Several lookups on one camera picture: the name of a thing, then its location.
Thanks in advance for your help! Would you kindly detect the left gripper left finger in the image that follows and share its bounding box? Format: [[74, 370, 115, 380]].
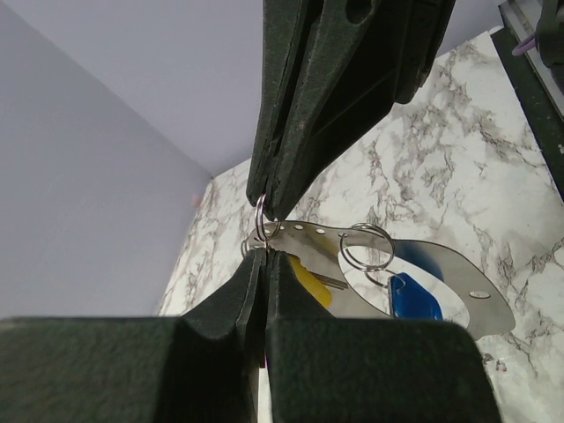
[[1, 251, 265, 422]]

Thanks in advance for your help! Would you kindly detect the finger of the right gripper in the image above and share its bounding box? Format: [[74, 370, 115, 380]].
[[247, 1, 326, 207], [268, 1, 454, 219]]

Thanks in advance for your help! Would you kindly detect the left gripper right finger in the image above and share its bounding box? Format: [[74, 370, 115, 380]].
[[264, 252, 501, 422]]

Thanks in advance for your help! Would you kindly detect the yellow handled screwdriver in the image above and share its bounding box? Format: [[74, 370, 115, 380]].
[[289, 255, 347, 308]]

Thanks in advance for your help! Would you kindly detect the blue key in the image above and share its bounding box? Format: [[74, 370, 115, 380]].
[[388, 272, 443, 321]]

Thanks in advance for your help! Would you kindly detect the small metal keyring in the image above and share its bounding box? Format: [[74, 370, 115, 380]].
[[255, 194, 269, 249]]

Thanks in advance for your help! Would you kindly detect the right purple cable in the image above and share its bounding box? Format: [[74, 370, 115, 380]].
[[513, 34, 537, 58]]

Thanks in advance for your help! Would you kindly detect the black mounting rail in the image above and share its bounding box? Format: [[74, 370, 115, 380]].
[[490, 28, 563, 198]]

